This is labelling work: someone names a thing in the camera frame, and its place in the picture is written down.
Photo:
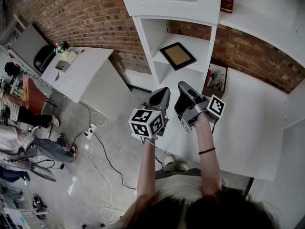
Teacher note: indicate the black picture frame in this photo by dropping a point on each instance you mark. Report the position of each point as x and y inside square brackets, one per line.
[177, 55]

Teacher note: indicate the brown wooden pen box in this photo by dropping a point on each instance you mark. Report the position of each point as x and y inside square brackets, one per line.
[213, 92]

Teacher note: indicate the white shelf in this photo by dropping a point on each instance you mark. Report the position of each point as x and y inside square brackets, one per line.
[174, 11]

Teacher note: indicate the red marker pen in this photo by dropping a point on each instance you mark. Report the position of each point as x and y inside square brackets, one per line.
[208, 78]

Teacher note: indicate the person's legs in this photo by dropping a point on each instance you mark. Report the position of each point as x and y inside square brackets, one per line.
[174, 170]

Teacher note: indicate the black chair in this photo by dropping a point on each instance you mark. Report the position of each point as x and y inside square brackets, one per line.
[43, 57]

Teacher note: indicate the white power strip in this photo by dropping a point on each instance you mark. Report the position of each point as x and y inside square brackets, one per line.
[90, 130]

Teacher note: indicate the metal scissors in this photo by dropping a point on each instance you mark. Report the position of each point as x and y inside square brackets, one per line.
[220, 83]

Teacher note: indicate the white side table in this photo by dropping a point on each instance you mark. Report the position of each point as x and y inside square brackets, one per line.
[90, 75]

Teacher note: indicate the small potted plant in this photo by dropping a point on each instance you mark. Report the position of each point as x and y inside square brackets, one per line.
[62, 49]

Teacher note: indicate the person's white shoe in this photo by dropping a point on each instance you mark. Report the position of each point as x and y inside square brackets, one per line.
[183, 167]
[169, 160]

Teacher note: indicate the person's white shirt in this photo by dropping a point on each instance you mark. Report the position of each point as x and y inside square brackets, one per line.
[181, 187]

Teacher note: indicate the blue marker pen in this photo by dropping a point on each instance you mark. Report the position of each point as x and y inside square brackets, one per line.
[212, 79]

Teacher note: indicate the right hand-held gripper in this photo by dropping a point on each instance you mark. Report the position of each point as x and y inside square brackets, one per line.
[194, 108]

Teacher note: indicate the person's right forearm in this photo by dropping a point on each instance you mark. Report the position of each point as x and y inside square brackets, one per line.
[207, 168]

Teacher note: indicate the black wrist band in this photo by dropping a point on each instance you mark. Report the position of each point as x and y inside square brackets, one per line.
[206, 151]

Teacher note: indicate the small grey box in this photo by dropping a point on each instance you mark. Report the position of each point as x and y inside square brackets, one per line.
[62, 66]

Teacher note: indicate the small blue object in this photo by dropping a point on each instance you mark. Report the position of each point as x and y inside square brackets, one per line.
[57, 76]

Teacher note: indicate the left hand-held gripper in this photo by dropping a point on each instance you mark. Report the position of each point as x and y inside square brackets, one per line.
[156, 104]

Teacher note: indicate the person's left forearm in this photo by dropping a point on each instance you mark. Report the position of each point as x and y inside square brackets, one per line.
[146, 170]

